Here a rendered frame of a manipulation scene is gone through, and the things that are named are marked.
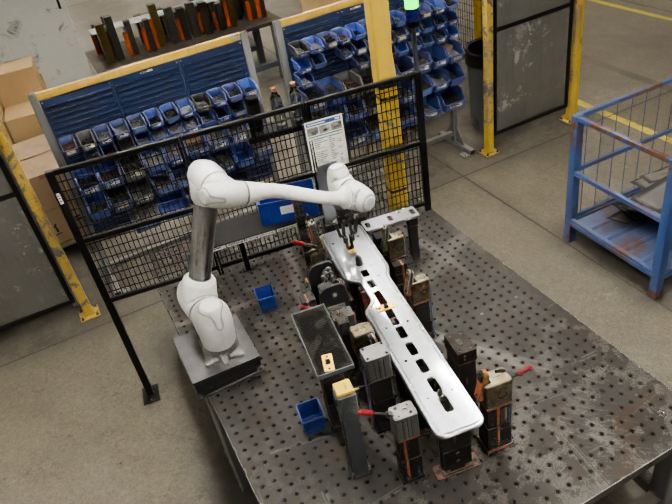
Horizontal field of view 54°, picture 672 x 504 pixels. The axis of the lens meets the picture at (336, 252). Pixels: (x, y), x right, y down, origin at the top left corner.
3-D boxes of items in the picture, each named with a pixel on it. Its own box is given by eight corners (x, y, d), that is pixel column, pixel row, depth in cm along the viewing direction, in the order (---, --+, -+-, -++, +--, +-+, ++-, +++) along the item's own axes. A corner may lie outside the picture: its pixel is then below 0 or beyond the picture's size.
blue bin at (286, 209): (320, 214, 341) (316, 193, 333) (262, 226, 340) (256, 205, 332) (316, 198, 354) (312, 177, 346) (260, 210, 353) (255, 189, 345)
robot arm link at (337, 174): (325, 195, 301) (341, 206, 292) (319, 165, 292) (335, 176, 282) (344, 186, 305) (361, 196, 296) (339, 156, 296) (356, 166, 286)
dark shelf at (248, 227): (375, 203, 347) (374, 198, 345) (208, 254, 332) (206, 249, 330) (361, 184, 365) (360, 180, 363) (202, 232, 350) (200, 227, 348)
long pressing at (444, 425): (495, 421, 226) (495, 418, 225) (434, 443, 223) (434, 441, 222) (360, 223, 336) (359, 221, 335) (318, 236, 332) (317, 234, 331)
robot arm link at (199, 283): (187, 329, 300) (170, 303, 315) (220, 322, 308) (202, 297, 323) (199, 173, 263) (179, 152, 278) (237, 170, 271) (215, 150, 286)
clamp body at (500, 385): (519, 445, 251) (521, 379, 230) (484, 458, 249) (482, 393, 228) (505, 424, 260) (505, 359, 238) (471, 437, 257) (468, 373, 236)
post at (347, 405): (372, 472, 251) (357, 394, 225) (353, 480, 249) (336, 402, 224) (365, 457, 257) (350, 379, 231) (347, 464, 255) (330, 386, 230)
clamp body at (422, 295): (439, 338, 303) (435, 280, 283) (415, 347, 301) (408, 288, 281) (431, 326, 310) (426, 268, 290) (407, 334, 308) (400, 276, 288)
